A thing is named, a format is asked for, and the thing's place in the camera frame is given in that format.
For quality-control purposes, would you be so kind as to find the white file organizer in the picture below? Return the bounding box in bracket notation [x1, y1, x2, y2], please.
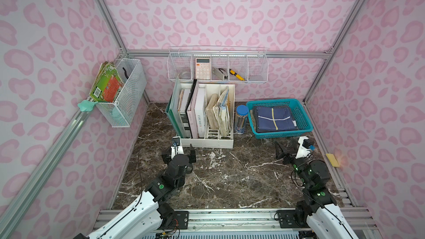
[181, 83, 235, 149]

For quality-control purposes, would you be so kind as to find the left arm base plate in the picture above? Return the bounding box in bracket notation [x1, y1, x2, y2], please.
[159, 211, 189, 230]

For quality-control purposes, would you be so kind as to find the mint green clip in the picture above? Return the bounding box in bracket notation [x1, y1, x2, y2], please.
[77, 100, 97, 112]

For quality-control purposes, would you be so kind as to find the teal plastic basket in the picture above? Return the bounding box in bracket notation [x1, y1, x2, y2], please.
[246, 98, 313, 139]

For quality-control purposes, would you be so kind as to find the white wire wall shelf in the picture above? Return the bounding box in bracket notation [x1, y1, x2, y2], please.
[167, 46, 269, 83]

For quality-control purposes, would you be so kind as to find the pink calculator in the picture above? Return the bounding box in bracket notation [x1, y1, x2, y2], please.
[195, 57, 211, 80]

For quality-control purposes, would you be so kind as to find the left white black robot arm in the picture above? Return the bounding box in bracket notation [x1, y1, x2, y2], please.
[75, 137, 197, 239]

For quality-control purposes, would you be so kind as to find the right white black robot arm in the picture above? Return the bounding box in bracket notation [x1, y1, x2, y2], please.
[274, 136, 358, 239]

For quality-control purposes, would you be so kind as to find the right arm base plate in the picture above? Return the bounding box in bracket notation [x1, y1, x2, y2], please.
[274, 208, 309, 229]

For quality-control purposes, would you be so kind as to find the yellow sticky note pad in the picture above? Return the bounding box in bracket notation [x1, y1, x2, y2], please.
[326, 153, 340, 168]

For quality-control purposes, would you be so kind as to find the grey stapler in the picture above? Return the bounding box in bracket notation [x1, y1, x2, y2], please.
[211, 67, 229, 81]

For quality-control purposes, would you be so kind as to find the yellow utility knife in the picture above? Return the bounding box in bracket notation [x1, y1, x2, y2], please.
[229, 69, 245, 81]

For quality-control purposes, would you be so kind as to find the white mesh wall basket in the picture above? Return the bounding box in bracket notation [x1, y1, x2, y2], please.
[96, 58, 147, 128]

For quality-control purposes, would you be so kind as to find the navy blue pillowcase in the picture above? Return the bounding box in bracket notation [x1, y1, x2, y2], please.
[252, 105, 298, 133]

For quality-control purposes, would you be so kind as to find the clear tape roll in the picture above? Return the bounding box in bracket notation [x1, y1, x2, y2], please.
[178, 70, 191, 80]

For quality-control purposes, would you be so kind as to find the green red booklet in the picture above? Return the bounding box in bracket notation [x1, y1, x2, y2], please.
[89, 62, 125, 103]

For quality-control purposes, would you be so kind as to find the green folder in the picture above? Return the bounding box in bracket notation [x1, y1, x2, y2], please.
[166, 78, 186, 138]

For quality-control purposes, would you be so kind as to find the blue lid pencil jar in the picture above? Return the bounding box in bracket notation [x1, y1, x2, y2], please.
[234, 105, 250, 135]

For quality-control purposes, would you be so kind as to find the white book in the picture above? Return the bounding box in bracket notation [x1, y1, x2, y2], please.
[194, 87, 206, 138]

